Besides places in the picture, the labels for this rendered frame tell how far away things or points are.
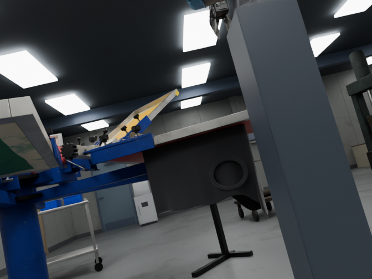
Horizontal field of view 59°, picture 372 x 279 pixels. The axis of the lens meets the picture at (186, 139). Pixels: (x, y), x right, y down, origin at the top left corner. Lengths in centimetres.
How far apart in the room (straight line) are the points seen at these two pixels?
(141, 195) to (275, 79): 826
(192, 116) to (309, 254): 988
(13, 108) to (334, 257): 82
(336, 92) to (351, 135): 153
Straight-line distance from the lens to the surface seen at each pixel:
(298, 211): 92
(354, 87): 860
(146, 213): 902
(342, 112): 1199
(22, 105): 71
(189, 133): 140
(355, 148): 1151
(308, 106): 96
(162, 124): 1063
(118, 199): 1055
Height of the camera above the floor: 75
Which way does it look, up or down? 8 degrees up
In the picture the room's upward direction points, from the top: 14 degrees counter-clockwise
